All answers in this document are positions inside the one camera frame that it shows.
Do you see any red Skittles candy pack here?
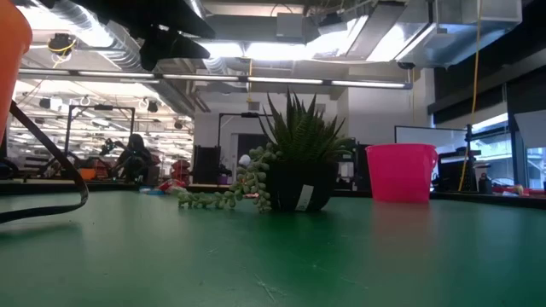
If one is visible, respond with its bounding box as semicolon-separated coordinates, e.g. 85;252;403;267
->
156;178;188;194

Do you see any overhead LED light bar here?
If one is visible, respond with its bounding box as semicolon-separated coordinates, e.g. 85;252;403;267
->
16;67;414;91

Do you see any person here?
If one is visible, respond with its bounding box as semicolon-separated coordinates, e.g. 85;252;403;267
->
107;132;162;188

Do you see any red storage cart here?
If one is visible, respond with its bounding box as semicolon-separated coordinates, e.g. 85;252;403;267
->
170;159;192;182

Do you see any black tall cabinet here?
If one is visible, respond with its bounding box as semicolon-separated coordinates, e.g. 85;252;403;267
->
192;144;223;186

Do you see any orange pumpkin face bucket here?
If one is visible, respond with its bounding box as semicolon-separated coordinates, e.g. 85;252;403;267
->
0;0;90;226

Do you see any potted artificial succulent plant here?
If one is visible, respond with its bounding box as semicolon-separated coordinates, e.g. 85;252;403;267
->
176;87;356;215

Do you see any green table mat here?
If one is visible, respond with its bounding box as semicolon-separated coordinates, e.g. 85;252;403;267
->
0;189;546;307

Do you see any pink plastic bucket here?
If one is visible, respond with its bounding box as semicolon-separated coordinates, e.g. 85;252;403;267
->
364;142;439;204

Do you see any white whiteboard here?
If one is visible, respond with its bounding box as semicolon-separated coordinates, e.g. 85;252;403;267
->
393;125;469;151

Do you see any black pegboard panel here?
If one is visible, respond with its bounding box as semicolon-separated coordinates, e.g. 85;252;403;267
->
437;147;482;194

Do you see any black tripod stand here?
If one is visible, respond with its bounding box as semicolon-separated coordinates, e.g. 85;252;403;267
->
464;123;482;193

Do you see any black bottle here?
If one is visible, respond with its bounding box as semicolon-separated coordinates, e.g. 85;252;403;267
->
477;172;495;196

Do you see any white panel on stand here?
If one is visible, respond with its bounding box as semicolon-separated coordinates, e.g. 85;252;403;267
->
514;109;546;151

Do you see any black gantry frame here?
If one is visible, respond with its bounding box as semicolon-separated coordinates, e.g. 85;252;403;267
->
63;104;137;159

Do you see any black ceiling camera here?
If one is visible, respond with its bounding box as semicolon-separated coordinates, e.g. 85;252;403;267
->
46;32;78;69

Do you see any silver ceiling duct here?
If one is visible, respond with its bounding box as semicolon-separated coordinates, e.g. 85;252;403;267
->
396;0;524;69

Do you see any yellow hanging cable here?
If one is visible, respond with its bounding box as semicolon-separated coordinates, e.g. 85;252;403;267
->
457;0;484;193

